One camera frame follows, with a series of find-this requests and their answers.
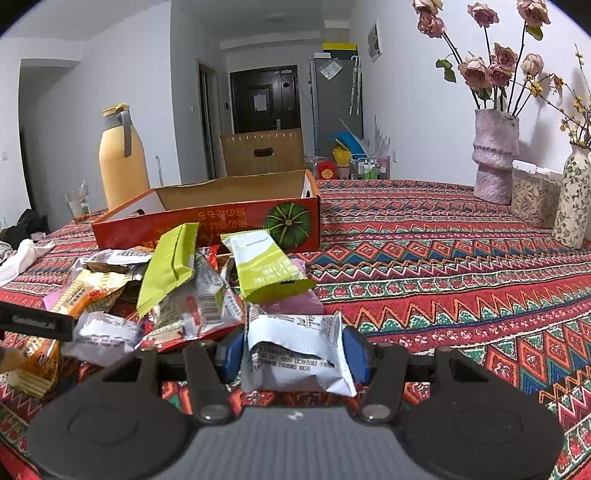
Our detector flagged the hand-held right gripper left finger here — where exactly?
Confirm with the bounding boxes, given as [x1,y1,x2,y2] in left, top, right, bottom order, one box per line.
[102,329,245,425]

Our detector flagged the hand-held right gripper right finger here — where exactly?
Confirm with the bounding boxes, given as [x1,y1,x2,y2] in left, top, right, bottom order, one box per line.
[342,325,491,425]

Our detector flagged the white snack packet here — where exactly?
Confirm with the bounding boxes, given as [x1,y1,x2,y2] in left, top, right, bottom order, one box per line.
[241,305,358,398]

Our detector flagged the pile of snack packets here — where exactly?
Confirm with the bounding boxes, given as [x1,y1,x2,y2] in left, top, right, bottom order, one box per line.
[0,247,326,400]

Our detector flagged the red cardboard box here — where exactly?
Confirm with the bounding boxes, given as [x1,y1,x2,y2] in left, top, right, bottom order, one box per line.
[91,170,321,254]

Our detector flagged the white cloth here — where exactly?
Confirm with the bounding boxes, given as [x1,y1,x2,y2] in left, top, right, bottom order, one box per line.
[0,239,56,287]

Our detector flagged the green snack packet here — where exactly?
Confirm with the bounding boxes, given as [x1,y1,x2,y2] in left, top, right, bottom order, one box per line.
[137,223,200,318]
[221,229,316,304]

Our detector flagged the red patterned tablecloth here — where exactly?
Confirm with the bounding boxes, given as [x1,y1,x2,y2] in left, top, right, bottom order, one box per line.
[0,178,591,480]

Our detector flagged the glass cup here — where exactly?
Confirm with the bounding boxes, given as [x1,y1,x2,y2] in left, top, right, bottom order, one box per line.
[65,189,90,224]

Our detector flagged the yellow thermos jug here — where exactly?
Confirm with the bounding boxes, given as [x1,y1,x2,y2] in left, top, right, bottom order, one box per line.
[98,104,151,210]

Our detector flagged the wooden chair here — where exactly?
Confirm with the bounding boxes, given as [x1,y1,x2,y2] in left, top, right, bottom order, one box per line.
[219,128,305,178]

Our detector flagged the blue plastic item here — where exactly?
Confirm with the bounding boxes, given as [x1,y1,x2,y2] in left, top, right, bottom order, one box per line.
[329,131,370,155]

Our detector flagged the pale feathery bunch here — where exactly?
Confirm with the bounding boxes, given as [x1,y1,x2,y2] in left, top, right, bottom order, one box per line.
[369,115,393,160]

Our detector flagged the clear seed container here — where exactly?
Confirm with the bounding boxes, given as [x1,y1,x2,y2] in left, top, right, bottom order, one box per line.
[510,159,564,229]

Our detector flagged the grey refrigerator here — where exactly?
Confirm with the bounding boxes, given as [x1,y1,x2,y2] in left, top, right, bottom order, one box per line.
[308,55,363,158]

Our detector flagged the pink textured vase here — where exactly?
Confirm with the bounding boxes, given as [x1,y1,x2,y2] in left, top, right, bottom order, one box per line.
[472,108,520,205]

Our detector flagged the dark door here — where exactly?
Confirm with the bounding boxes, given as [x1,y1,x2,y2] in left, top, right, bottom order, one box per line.
[229,66,301,134]

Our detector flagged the floral white vase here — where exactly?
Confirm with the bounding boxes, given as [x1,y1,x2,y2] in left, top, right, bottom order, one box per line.
[553,143,591,250]

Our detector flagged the white umbrella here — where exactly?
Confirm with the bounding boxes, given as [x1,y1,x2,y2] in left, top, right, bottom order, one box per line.
[349,55,362,116]

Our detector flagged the yellow box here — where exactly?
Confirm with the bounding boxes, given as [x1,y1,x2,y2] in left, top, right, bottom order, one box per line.
[322,42,358,60]

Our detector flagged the yellow flower branches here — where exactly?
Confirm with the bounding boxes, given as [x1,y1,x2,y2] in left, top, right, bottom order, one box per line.
[526,44,591,148]

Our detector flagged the white wall panel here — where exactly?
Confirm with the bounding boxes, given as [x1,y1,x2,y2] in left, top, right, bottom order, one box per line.
[368,21,384,63]

